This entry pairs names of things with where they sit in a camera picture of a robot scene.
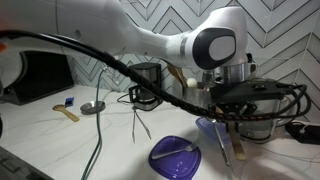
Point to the steel utensil holder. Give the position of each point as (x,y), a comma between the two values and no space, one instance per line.
(196,96)

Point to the long metal ladle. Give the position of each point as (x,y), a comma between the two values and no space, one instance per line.
(222,146)

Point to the small wooden spoon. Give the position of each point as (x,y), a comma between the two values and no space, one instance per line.
(59,107)

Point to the white ball-head utensil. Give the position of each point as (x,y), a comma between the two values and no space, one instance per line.
(192,82)

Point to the black power adapter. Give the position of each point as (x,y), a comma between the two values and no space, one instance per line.
(305,133)

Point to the small blue packet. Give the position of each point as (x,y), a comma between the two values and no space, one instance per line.
(69,102)

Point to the purple plastic lid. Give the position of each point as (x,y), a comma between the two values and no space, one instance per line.
(176,165)

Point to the wooden turner in holder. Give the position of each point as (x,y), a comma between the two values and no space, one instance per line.
(178,76)

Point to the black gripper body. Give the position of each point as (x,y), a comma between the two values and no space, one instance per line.
(238,106)

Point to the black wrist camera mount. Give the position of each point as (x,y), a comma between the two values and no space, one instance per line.
(246,91)

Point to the black coffee maker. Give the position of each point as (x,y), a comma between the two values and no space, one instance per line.
(146,71)

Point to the black toaster oven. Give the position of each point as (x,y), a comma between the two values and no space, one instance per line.
(43,76)

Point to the clear container with blue lid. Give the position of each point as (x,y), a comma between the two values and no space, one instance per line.
(206,128)

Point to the stainless steel dishwasher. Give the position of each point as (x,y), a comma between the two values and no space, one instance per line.
(15,168)

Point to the metal kitchen tongs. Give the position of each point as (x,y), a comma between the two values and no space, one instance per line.
(143,125)

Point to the glass electric kettle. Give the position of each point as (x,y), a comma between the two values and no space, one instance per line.
(263,126)

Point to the small round metal dish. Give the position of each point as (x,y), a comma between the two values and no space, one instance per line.
(92,107)

